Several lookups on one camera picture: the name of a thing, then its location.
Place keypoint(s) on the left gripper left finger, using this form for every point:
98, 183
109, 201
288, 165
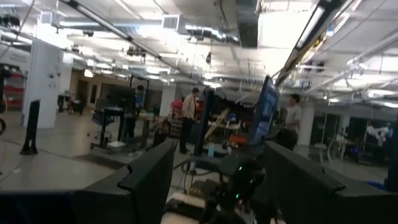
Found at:
146, 186

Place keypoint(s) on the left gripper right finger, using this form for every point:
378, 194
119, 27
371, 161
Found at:
311, 193

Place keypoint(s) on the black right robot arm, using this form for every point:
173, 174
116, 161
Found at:
245, 180

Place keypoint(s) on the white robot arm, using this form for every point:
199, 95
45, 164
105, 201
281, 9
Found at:
377, 130

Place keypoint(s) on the person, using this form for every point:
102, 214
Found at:
293, 115
286, 140
140, 99
188, 109

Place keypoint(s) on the teal box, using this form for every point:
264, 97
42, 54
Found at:
211, 151

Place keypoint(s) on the black rolling desk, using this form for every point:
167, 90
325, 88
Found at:
107, 113

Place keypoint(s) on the orange crate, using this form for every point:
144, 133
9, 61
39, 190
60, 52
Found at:
238, 139

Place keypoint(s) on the monitor with blue screen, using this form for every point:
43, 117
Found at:
264, 115

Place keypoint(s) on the black floor stand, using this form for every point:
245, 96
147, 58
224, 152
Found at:
31, 124

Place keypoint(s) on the white pillar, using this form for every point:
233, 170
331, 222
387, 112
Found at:
43, 87

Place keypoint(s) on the red storage shelf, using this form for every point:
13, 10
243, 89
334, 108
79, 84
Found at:
14, 90

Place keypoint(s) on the black overhead light beam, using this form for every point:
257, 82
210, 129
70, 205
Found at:
311, 28

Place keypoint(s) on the black post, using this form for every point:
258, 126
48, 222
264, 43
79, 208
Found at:
203, 124

